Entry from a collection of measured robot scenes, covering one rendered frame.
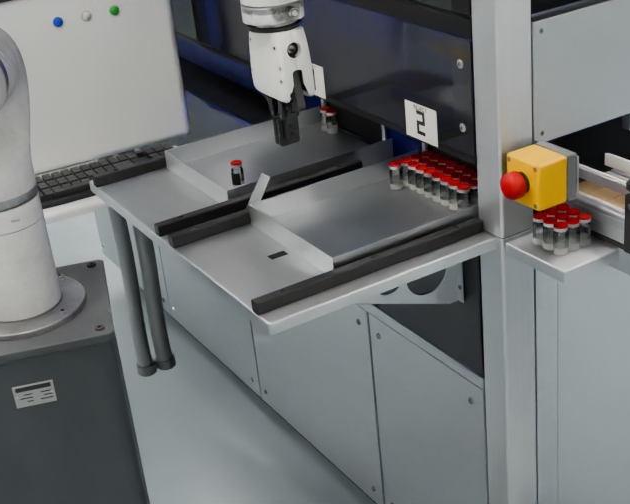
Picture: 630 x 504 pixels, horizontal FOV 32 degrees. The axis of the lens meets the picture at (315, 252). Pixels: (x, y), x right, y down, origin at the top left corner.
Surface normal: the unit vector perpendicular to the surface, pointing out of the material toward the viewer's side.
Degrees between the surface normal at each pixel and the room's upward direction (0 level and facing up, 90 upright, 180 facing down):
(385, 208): 0
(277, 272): 0
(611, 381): 90
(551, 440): 90
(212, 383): 0
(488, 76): 90
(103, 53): 90
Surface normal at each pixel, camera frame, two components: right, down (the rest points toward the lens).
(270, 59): -0.80, 0.34
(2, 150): 0.22, -0.66
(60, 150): 0.45, 0.35
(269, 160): -0.10, -0.89
